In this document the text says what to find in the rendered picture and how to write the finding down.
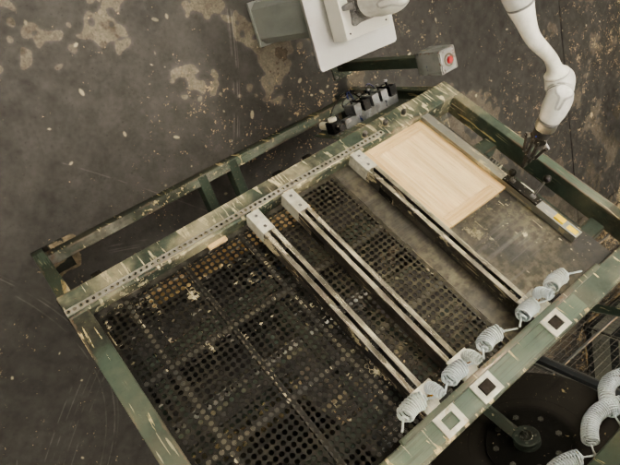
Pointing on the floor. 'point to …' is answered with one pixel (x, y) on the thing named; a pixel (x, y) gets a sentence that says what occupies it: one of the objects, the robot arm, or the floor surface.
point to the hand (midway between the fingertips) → (526, 160)
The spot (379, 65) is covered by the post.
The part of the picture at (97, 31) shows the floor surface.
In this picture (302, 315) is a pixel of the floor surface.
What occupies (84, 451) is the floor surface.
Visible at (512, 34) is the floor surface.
